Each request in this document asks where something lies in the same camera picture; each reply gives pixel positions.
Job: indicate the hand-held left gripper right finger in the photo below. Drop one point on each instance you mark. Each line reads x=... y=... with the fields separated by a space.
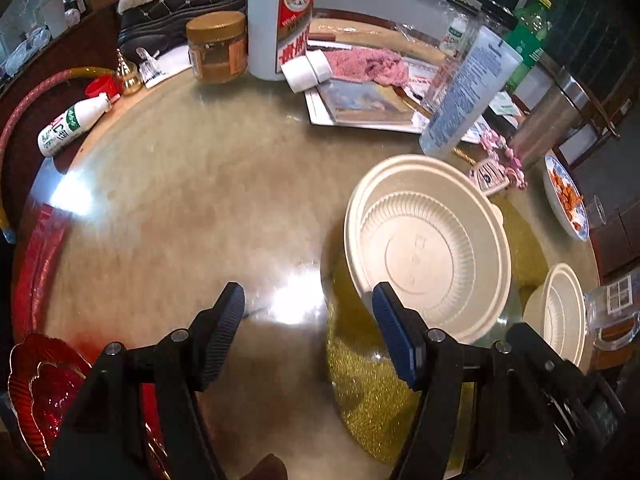
x=395 y=330

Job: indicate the small white cup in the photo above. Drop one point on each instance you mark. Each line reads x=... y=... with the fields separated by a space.
x=305 y=72

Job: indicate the pink towel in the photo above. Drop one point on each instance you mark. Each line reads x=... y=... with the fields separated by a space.
x=365 y=65

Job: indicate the small gold ornament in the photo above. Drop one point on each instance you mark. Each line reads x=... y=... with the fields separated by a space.
x=127 y=75

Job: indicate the small white pill bottle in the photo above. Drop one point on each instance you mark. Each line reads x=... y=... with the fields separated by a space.
x=454 y=35

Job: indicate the white paper bowl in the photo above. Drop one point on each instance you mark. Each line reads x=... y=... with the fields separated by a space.
x=562 y=310

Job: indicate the white lotion tube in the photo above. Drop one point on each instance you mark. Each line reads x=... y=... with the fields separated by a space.
x=465 y=100

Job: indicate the red bottle cap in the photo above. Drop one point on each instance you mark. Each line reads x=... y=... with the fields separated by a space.
x=102 y=85

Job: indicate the white paper cup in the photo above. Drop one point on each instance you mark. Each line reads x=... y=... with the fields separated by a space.
x=52 y=10

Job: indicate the white squeeze bottle green label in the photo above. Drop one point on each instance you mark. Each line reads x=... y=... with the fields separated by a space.
x=65 y=127

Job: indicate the large beige ribbed bowl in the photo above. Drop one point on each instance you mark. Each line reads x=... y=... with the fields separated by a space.
x=430 y=250

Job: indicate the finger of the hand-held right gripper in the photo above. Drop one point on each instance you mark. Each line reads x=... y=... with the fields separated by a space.
x=537 y=365

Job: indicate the blue patterned plate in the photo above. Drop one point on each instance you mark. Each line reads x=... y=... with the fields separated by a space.
x=555 y=195

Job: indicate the gold glitter round mat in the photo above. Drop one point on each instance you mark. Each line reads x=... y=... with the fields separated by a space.
x=360 y=385

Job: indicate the green plastic bottle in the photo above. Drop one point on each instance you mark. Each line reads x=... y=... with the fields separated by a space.
x=527 y=35

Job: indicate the book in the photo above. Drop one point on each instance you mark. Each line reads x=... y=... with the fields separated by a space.
x=360 y=102

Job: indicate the white paper sheet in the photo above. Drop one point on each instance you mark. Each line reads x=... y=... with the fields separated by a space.
x=175 y=62

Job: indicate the dark quilted fur-lined boot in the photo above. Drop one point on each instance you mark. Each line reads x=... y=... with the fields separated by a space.
x=175 y=5

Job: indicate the white liquor bottle red label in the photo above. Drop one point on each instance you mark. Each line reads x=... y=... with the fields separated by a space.
x=280 y=15

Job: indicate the white key fob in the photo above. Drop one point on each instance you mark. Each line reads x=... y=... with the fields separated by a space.
x=489 y=177

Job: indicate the clear glass pitcher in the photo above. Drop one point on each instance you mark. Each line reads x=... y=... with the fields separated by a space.
x=612 y=310

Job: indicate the small clear plastic cup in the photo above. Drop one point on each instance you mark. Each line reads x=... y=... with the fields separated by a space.
x=596 y=212

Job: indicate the red glass plate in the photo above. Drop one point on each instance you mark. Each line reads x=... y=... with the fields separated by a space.
x=47 y=390

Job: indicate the orange fried food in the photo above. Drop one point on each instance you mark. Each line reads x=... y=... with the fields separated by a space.
x=570 y=197

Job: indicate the amber jar gold lid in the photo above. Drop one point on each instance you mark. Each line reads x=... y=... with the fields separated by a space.
x=217 y=50

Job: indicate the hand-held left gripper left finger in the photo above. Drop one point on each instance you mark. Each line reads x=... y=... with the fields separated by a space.
x=222 y=335

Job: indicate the stainless steel thermos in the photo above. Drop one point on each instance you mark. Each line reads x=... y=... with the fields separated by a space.
x=547 y=120

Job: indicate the clear glass jar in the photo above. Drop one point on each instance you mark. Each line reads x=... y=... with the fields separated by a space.
x=492 y=17

